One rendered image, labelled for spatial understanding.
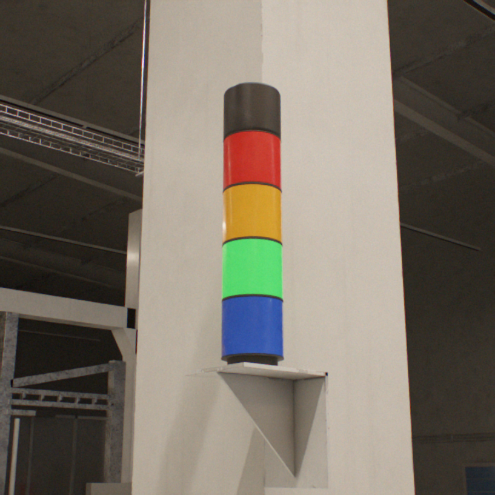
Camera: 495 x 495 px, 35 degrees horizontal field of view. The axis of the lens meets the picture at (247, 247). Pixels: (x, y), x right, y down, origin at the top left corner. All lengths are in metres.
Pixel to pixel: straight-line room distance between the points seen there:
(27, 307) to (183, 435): 11.14
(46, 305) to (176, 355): 11.24
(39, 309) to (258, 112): 11.38
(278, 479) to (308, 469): 0.04
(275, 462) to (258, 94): 0.38
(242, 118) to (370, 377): 0.36
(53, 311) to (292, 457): 11.49
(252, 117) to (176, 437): 0.40
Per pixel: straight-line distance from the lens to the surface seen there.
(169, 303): 1.02
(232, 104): 0.84
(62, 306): 12.34
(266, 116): 0.83
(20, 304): 12.03
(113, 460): 12.58
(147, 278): 1.07
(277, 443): 0.80
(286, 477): 0.83
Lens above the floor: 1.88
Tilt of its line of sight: 16 degrees up
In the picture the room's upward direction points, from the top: straight up
